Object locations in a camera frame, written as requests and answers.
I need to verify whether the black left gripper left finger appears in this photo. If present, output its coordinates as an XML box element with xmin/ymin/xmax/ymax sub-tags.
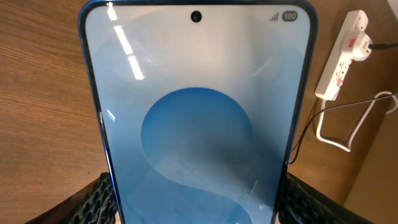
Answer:
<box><xmin>27</xmin><ymin>172</ymin><xmax>118</xmax><ymax>224</ymax></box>

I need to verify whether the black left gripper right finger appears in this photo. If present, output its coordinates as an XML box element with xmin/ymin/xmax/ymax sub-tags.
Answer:
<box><xmin>277</xmin><ymin>173</ymin><xmax>371</xmax><ymax>224</ymax></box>

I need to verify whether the blue Samsung Galaxy smartphone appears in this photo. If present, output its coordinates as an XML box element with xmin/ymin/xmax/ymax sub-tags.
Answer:
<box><xmin>78</xmin><ymin>1</ymin><xmax>318</xmax><ymax>223</ymax></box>

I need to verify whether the white power strip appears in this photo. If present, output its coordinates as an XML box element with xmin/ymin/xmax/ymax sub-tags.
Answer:
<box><xmin>315</xmin><ymin>10</ymin><xmax>368</xmax><ymax>101</ymax></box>

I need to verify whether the white power strip cord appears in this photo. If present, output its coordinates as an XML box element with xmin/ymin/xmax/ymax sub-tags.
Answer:
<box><xmin>315</xmin><ymin>90</ymin><xmax>398</xmax><ymax>153</ymax></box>

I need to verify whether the white USB wall charger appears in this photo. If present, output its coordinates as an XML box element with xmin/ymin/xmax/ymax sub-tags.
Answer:
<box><xmin>341</xmin><ymin>31</ymin><xmax>372</xmax><ymax>61</ymax></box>

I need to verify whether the black USB charging cable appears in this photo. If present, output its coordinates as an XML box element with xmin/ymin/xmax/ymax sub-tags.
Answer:
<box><xmin>288</xmin><ymin>42</ymin><xmax>398</xmax><ymax>165</ymax></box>

